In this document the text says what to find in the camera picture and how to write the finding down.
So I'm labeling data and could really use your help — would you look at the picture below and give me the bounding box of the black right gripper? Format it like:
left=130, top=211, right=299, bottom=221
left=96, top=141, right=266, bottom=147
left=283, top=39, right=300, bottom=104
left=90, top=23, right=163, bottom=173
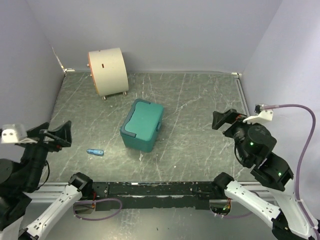
left=211, top=107, right=263, bottom=164

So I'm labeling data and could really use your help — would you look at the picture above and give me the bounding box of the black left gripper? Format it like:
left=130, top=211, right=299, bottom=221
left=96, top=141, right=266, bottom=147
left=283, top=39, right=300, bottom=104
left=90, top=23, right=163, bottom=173
left=18, top=118, right=72, bottom=188

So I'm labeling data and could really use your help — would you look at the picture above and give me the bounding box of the teal medicine kit box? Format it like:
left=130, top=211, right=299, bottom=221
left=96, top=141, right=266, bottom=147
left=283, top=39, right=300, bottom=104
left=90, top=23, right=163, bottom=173
left=120, top=98, right=164, bottom=153

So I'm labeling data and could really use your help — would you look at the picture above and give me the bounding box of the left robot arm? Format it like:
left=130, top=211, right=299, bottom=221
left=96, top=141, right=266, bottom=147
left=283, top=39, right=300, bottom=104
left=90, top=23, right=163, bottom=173
left=0, top=121, right=94, bottom=240

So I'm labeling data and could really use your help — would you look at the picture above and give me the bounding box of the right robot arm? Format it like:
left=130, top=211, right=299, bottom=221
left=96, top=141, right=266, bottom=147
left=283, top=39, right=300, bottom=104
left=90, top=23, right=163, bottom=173
left=212, top=105, right=320, bottom=240

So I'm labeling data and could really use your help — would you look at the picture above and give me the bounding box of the blue transparent small bottle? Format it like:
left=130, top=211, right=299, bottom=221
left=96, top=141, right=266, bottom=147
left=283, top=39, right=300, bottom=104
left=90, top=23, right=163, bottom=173
left=86, top=148, right=104, bottom=157

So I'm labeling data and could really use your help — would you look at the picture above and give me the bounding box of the cream cylindrical cabinet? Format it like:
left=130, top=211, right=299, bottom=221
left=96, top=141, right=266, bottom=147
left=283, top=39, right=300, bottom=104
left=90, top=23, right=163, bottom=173
left=87, top=47, right=129, bottom=100

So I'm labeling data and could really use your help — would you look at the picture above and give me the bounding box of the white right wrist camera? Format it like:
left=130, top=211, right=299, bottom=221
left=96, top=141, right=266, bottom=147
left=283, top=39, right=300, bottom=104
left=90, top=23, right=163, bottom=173
left=242, top=104, right=274, bottom=125

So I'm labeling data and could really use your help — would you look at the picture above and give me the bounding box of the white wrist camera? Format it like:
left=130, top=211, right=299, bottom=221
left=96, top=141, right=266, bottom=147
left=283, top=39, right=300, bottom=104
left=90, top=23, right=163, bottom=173
left=0, top=124, right=38, bottom=144
left=242, top=104, right=274, bottom=125

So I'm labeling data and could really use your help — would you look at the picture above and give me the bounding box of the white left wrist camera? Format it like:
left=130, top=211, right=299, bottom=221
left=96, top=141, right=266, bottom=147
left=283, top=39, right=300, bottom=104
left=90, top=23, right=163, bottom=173
left=0, top=124, right=38, bottom=144

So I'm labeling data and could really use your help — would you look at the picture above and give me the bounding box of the aluminium frame rail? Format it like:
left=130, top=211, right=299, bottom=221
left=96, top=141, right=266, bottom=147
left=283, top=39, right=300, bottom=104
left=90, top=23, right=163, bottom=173
left=25, top=181, right=275, bottom=203

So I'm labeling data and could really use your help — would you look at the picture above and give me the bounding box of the metal corner bracket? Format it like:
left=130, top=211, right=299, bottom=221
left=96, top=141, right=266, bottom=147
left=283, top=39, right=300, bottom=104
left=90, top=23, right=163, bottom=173
left=63, top=68, right=76, bottom=75

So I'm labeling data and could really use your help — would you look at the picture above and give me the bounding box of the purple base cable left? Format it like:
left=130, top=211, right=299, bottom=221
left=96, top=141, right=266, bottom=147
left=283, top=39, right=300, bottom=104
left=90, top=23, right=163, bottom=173
left=72, top=198, right=124, bottom=221

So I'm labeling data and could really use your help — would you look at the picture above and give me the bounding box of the black mounting base rail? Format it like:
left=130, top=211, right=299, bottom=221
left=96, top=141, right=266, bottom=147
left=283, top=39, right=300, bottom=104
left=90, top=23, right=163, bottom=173
left=92, top=181, right=227, bottom=211

